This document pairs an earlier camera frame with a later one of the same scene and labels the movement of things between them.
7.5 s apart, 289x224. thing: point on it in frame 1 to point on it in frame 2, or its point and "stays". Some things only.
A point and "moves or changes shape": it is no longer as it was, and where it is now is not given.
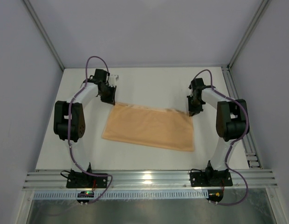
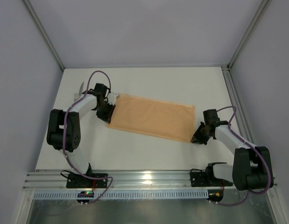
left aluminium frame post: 44,33 stays
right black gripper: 195,102 to 200,134
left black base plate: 83,180 stays
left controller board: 85,194 stays
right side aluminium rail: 252,158 stays
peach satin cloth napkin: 150,125 moves or changes shape
